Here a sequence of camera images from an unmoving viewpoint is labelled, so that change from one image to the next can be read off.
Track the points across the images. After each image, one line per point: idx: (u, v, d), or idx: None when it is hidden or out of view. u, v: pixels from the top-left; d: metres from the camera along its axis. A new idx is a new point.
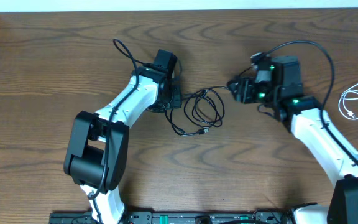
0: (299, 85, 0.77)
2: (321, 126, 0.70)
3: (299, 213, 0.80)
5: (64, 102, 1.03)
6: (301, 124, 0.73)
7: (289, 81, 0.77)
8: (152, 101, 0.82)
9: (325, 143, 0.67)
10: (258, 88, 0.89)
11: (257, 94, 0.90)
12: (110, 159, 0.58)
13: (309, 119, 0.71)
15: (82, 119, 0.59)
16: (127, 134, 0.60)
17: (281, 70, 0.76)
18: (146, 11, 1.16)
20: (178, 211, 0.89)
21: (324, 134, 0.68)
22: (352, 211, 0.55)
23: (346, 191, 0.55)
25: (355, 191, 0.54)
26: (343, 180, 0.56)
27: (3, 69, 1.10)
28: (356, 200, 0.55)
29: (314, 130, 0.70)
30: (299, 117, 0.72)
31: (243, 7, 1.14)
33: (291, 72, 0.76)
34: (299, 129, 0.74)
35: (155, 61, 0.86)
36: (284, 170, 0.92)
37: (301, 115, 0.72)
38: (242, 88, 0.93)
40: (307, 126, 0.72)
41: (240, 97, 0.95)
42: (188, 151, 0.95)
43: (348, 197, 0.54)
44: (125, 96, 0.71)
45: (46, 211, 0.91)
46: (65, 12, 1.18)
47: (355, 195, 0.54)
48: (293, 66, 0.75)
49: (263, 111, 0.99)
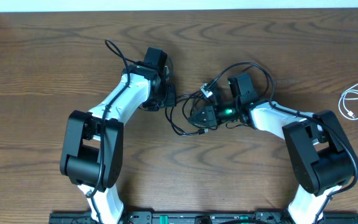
0: (253, 92, 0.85)
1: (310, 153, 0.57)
2: (271, 107, 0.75)
3: (290, 207, 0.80)
5: (64, 102, 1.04)
6: (259, 115, 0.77)
7: (246, 89, 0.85)
8: (145, 99, 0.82)
9: (273, 116, 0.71)
10: (224, 109, 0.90)
11: (225, 114, 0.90)
12: (106, 156, 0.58)
13: (260, 107, 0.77)
15: (76, 119, 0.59)
16: (122, 130, 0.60)
17: (234, 82, 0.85)
18: (146, 11, 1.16)
20: (178, 211, 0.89)
21: (273, 111, 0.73)
22: (304, 150, 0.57)
23: (293, 134, 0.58)
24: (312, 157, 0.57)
25: (299, 131, 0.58)
26: (287, 126, 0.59)
27: (3, 69, 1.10)
28: (303, 139, 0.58)
29: (264, 111, 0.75)
30: (254, 111, 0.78)
31: (243, 7, 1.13)
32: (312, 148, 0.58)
33: (245, 81, 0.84)
34: (260, 121, 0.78)
35: (145, 59, 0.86)
36: (284, 169, 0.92)
37: (255, 109, 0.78)
38: (210, 112, 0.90)
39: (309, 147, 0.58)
40: (260, 113, 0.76)
41: (211, 122, 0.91)
42: (188, 151, 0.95)
43: (295, 138, 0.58)
44: (117, 94, 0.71)
45: (46, 211, 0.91)
46: (65, 12, 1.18)
47: (301, 135, 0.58)
48: (245, 78, 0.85)
49: (231, 127, 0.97)
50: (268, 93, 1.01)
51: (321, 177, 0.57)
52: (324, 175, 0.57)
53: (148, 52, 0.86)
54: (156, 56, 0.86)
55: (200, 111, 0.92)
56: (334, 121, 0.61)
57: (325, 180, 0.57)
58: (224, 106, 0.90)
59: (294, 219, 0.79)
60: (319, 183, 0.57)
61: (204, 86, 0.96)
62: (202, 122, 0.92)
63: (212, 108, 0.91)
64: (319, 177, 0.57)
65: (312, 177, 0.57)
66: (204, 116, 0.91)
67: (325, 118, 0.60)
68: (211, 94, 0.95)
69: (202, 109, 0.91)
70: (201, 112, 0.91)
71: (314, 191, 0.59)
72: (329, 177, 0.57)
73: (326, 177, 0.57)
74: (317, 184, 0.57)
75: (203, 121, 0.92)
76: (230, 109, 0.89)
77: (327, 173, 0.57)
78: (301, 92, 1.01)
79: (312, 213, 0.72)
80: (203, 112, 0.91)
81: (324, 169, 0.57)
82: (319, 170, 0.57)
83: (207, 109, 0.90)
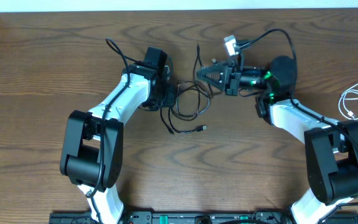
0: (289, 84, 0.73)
1: (329, 162, 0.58)
2: (293, 107, 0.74)
3: (294, 207, 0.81)
5: (63, 102, 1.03)
6: (278, 111, 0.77)
7: (284, 81, 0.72)
8: (145, 99, 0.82)
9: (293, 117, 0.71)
10: (248, 76, 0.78)
11: (248, 82, 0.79)
12: (106, 157, 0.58)
13: (279, 104, 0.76)
15: (76, 119, 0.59)
16: (122, 130, 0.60)
17: (273, 78, 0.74)
18: (146, 11, 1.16)
20: (178, 211, 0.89)
21: (294, 110, 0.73)
22: (323, 159, 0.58)
23: (315, 140, 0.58)
24: (330, 166, 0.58)
25: (321, 138, 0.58)
26: (310, 131, 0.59)
27: (3, 68, 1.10)
28: (324, 147, 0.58)
29: (284, 110, 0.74)
30: (273, 107, 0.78)
31: (243, 7, 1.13)
32: (332, 157, 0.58)
33: (287, 73, 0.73)
34: (279, 119, 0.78)
35: (145, 59, 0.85)
36: (284, 170, 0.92)
37: (275, 104, 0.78)
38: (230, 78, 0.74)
39: (329, 155, 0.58)
40: (279, 109, 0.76)
41: (227, 88, 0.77)
42: (188, 151, 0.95)
43: (316, 145, 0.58)
44: (117, 94, 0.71)
45: (46, 211, 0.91)
46: (65, 12, 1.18)
47: (322, 142, 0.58)
48: (289, 78, 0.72)
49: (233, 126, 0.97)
50: None
51: (335, 188, 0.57)
52: (339, 186, 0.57)
53: (148, 52, 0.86)
54: (156, 56, 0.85)
55: (219, 71, 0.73)
56: None
57: (340, 191, 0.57)
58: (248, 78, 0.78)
59: (296, 219, 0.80)
60: (332, 193, 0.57)
61: (234, 42, 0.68)
62: (217, 84, 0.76)
63: (235, 74, 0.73)
64: (335, 187, 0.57)
65: (327, 186, 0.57)
66: (223, 79, 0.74)
67: (350, 129, 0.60)
68: (237, 53, 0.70)
69: (224, 72, 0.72)
70: (220, 72, 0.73)
71: (327, 200, 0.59)
72: (345, 188, 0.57)
73: (341, 188, 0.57)
74: (331, 194, 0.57)
75: (218, 83, 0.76)
76: (254, 80, 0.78)
77: (344, 185, 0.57)
78: (301, 92, 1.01)
79: (316, 217, 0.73)
80: (222, 74, 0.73)
81: (340, 180, 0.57)
82: (335, 181, 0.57)
83: (230, 73, 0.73)
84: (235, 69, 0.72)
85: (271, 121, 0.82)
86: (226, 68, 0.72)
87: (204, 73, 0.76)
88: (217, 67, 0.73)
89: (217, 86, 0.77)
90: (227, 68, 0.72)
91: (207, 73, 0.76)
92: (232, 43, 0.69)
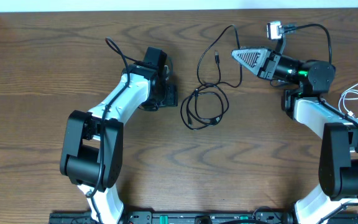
0: (322, 89, 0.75)
1: (342, 157, 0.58)
2: (317, 103, 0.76)
3: (298, 203, 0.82)
5: (63, 102, 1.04)
6: (302, 104, 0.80)
7: (318, 84, 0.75)
8: (144, 99, 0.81)
9: (316, 111, 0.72)
10: (283, 65, 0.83)
11: (283, 70, 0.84)
12: (107, 157, 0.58)
13: (306, 99, 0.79)
15: (77, 119, 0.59)
16: (122, 130, 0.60)
17: (308, 82, 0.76)
18: (146, 11, 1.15)
20: (178, 211, 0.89)
21: (319, 106, 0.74)
22: (337, 152, 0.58)
23: (334, 132, 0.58)
24: (342, 162, 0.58)
25: (340, 131, 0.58)
26: (330, 124, 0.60)
27: (4, 69, 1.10)
28: (342, 140, 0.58)
29: (309, 105, 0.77)
30: (299, 100, 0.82)
31: (243, 7, 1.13)
32: (347, 153, 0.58)
33: (322, 79, 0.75)
34: (302, 113, 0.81)
35: (145, 59, 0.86)
36: (284, 170, 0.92)
37: (302, 99, 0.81)
38: (267, 61, 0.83)
39: (345, 151, 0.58)
40: (304, 102, 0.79)
41: (261, 72, 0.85)
42: (188, 151, 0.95)
43: (334, 137, 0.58)
44: (117, 94, 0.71)
45: (46, 211, 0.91)
46: (64, 12, 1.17)
47: (341, 137, 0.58)
48: (322, 87, 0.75)
49: (232, 126, 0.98)
50: (267, 93, 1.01)
51: (345, 182, 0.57)
52: (350, 182, 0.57)
53: (148, 52, 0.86)
54: (156, 56, 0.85)
55: (256, 54, 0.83)
56: None
57: (348, 187, 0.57)
58: (283, 68, 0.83)
59: (298, 216, 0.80)
60: (340, 188, 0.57)
61: (279, 25, 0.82)
62: (250, 68, 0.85)
63: (273, 56, 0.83)
64: (344, 182, 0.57)
65: (336, 179, 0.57)
66: (258, 61, 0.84)
67: None
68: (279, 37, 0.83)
69: (261, 53, 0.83)
70: (257, 55, 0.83)
71: (332, 195, 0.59)
72: (354, 186, 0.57)
73: (350, 184, 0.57)
74: (339, 188, 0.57)
75: (252, 66, 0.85)
76: (290, 70, 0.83)
77: (353, 182, 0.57)
78: None
79: (317, 217, 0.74)
80: (259, 56, 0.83)
81: (350, 177, 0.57)
82: (346, 176, 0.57)
83: (266, 56, 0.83)
84: (272, 53, 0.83)
85: (294, 116, 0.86)
86: (263, 52, 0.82)
87: (239, 54, 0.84)
88: (253, 51, 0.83)
89: (251, 68, 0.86)
90: (265, 50, 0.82)
91: (243, 55, 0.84)
92: (276, 27, 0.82)
